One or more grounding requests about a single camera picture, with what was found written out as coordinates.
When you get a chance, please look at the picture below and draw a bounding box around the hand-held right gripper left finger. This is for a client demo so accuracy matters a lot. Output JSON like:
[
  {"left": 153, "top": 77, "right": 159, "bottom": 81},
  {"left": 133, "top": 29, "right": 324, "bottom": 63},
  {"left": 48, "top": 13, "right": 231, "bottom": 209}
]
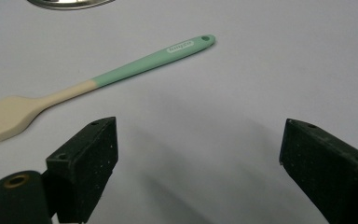
[{"left": 45, "top": 116, "right": 119, "bottom": 224}]

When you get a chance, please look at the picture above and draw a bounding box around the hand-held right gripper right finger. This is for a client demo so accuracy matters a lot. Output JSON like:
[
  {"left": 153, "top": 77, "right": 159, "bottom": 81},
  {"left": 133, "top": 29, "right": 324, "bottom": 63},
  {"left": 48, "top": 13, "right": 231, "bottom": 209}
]
[{"left": 279, "top": 118, "right": 358, "bottom": 224}]

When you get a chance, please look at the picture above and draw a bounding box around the green and cream silicone brush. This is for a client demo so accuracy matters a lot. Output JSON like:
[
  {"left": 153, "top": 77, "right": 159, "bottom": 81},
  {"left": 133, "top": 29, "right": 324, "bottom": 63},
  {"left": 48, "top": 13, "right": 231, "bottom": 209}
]
[{"left": 0, "top": 34, "right": 216, "bottom": 149}]

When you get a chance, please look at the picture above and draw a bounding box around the metal bowl rim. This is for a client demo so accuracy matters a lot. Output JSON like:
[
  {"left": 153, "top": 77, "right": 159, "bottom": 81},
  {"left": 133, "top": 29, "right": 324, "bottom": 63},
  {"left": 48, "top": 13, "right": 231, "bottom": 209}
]
[{"left": 26, "top": 0, "right": 117, "bottom": 11}]

